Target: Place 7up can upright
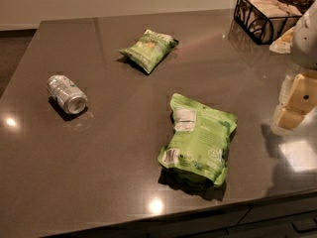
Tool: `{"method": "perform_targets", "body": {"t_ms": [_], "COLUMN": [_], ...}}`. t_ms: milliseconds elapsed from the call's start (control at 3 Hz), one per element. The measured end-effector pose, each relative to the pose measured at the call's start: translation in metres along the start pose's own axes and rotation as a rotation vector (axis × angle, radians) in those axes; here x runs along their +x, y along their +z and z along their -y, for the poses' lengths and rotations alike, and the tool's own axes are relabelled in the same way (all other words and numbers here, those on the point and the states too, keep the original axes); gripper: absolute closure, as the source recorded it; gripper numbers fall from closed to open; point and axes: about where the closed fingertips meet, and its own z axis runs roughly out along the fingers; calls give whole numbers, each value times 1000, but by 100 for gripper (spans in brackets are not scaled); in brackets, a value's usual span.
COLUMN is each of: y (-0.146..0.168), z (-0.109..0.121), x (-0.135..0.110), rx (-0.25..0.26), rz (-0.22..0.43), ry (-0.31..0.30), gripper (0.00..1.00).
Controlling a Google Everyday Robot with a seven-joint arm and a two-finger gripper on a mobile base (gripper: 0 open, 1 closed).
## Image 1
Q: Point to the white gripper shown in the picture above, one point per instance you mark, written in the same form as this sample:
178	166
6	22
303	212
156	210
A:
306	39

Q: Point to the silver 7up soda can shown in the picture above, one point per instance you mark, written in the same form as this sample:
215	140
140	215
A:
68	96

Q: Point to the large green snack bag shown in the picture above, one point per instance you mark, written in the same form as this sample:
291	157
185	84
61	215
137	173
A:
201	140

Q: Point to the small green chip bag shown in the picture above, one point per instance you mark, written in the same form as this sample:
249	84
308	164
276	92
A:
150	49

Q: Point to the black wire napkin basket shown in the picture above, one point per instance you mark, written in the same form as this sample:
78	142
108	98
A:
265	20

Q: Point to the dark cabinet drawer handle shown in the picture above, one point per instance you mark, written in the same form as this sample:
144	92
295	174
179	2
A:
305	225

